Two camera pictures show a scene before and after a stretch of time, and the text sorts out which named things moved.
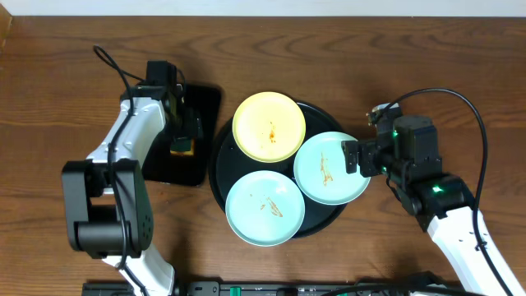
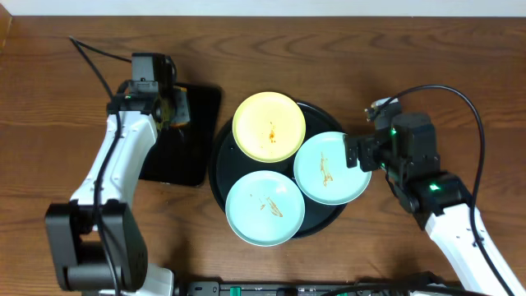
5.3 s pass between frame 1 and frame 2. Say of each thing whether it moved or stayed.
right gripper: stayed
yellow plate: stayed
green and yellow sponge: moved
